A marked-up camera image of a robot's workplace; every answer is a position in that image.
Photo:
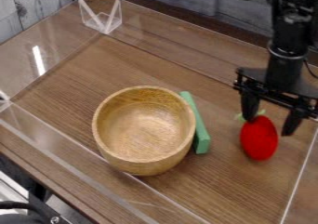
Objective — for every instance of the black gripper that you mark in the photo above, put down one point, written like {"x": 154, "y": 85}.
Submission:
{"x": 297, "y": 96}

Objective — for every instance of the red felt strawberry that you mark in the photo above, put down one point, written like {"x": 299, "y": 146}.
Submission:
{"x": 258, "y": 137}

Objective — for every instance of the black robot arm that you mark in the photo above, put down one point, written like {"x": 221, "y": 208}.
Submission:
{"x": 296, "y": 36}

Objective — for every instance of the green rectangular block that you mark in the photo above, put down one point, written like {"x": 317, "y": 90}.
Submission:
{"x": 202, "y": 139}

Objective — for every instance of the wooden bowl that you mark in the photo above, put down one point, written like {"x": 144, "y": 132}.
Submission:
{"x": 144, "y": 127}

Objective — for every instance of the black metal bracket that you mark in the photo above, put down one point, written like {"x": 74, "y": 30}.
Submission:
{"x": 43, "y": 212}

